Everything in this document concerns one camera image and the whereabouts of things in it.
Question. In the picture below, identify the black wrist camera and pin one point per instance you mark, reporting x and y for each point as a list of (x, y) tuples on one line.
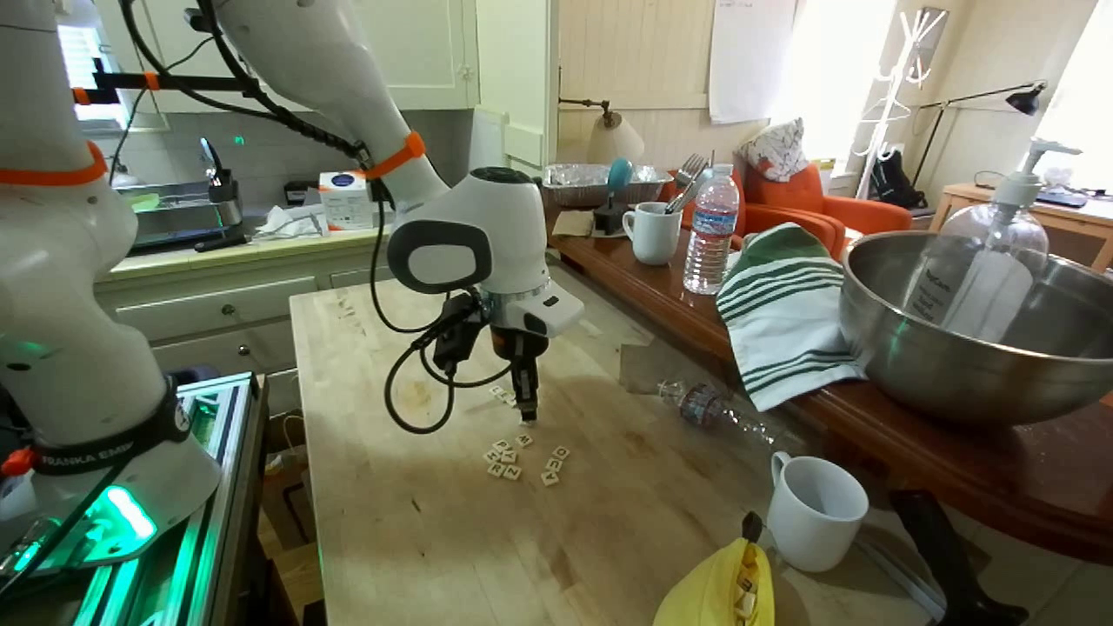
[(457, 336)]

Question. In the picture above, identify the crushed clear plastic bottle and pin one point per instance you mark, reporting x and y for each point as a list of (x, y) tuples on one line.
[(701, 408)]

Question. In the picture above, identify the steel mixing bowl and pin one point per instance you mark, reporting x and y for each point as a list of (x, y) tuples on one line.
[(961, 371)]

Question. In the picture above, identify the grey dish rack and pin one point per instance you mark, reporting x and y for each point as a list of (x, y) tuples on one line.
[(162, 213)]

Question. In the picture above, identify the white wall poster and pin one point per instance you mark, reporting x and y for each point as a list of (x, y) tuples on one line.
[(751, 58)]

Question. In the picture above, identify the black mount rod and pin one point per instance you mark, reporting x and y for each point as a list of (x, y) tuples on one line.
[(116, 80)]

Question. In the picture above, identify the brown cardboard sheet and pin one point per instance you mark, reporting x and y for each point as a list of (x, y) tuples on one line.
[(571, 224)]

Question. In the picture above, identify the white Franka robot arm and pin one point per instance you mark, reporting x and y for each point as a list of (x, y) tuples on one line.
[(70, 291)]

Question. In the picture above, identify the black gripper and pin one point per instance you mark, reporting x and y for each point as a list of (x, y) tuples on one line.
[(520, 345)]

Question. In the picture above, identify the cream letter tile Z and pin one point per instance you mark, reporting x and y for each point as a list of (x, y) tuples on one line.
[(513, 474)]

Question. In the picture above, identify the white drawer cabinet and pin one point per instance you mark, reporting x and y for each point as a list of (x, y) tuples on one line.
[(211, 314)]

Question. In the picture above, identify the yellow banana-shaped dish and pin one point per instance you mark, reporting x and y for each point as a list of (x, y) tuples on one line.
[(695, 596)]

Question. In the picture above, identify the light wooden desk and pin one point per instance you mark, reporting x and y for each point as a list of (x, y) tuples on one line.
[(1078, 228)]

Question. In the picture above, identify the cream letter tile R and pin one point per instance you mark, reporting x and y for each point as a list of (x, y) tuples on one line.
[(498, 469)]

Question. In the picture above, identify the green striped white towel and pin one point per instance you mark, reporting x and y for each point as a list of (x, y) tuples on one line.
[(788, 314)]

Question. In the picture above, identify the white coat rack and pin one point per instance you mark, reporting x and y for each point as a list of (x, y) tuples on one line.
[(892, 108)]

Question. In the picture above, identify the clear pump soap bottle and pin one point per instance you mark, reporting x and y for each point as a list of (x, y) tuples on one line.
[(986, 280)]

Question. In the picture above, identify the cream letter tile P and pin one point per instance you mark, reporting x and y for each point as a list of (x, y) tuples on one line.
[(505, 451)]

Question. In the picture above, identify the cream letter tile A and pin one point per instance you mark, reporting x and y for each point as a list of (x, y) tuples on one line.
[(547, 477)]

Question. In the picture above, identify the orange armchair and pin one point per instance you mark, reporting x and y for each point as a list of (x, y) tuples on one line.
[(856, 213)]

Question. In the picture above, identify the white crumpled cloth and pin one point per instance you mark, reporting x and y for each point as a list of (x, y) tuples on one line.
[(290, 224)]

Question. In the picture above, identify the black desk lamp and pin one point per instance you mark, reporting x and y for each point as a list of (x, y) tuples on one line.
[(1026, 98)]

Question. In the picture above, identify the black bag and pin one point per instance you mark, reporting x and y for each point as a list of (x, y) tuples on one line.
[(896, 181)]

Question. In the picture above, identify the brown wooden counter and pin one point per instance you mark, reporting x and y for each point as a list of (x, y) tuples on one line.
[(1020, 474)]

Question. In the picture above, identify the metal robot cart frame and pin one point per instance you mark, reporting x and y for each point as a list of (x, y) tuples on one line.
[(194, 542)]

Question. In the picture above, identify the clear plastic water bottle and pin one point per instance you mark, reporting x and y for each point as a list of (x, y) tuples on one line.
[(710, 231)]

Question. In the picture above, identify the black rectangular block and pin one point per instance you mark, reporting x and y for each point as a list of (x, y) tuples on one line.
[(610, 218)]

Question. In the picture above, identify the white mug holding utensils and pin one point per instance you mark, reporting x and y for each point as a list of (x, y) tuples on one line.
[(650, 238)]

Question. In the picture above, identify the beige shade table lamp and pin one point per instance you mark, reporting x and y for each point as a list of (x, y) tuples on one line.
[(612, 141)]

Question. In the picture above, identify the large aluminium foil tray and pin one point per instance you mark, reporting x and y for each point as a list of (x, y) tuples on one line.
[(577, 177)]

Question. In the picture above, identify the white blue canister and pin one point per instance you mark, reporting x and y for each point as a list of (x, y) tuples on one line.
[(339, 198)]

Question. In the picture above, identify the white empty mug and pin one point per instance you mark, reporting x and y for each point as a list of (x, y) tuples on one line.
[(812, 532)]

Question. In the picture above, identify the cream letter tile Y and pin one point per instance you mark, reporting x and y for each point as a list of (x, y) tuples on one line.
[(513, 459)]

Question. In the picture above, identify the silver metal spoon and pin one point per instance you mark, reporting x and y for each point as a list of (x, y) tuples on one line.
[(683, 197)]

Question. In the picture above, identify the cream letter tile H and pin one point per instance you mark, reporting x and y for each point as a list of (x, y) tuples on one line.
[(492, 459)]

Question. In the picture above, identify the patterned cushion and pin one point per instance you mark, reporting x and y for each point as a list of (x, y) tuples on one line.
[(778, 151)]

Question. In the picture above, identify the teal plastic scoop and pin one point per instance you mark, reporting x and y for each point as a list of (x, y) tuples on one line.
[(620, 175)]

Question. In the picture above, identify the black tall grinder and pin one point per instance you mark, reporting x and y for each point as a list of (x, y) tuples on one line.
[(225, 197)]

